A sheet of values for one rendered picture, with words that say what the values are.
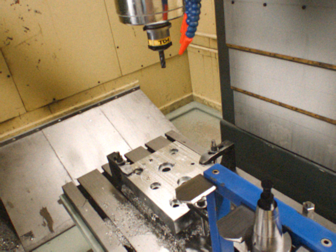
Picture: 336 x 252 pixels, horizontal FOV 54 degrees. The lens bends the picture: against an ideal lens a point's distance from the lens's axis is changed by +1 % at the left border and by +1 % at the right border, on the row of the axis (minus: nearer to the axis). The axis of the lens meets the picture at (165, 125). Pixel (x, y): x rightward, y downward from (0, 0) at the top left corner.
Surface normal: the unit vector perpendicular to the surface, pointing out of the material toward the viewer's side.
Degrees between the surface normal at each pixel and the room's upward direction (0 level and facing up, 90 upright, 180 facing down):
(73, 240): 0
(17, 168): 24
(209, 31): 90
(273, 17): 90
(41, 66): 90
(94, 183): 0
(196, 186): 0
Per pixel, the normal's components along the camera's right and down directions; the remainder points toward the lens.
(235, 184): -0.15, -0.85
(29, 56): 0.58, 0.33
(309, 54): -0.81, 0.36
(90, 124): 0.10, -0.65
